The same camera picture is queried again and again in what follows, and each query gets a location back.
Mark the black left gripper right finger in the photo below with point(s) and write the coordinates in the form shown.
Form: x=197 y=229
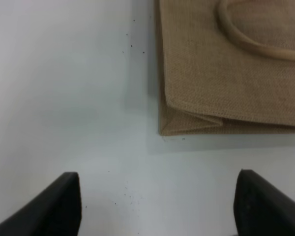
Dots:
x=260 y=209

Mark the brown linen tote bag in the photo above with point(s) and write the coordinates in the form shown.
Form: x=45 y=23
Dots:
x=226 y=66

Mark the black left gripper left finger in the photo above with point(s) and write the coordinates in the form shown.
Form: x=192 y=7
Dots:
x=56 y=211

